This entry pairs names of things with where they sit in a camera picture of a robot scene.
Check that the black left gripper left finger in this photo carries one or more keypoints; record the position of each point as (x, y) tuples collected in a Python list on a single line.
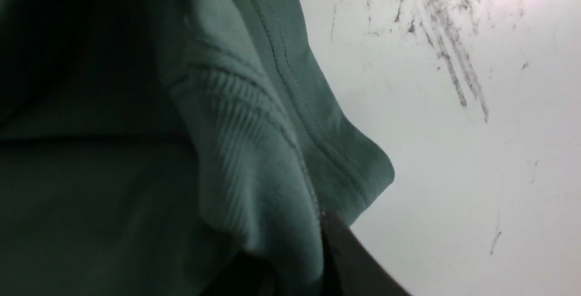
[(245, 275)]

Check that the green long-sleeve top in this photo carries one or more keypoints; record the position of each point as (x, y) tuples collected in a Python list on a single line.
[(145, 143)]

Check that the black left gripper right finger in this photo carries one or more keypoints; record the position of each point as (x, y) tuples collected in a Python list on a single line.
[(350, 270)]

